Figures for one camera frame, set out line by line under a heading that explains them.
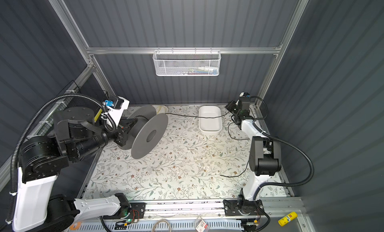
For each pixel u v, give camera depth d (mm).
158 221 706
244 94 846
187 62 1238
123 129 418
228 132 1049
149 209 754
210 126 1053
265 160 495
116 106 389
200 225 680
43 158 293
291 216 704
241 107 725
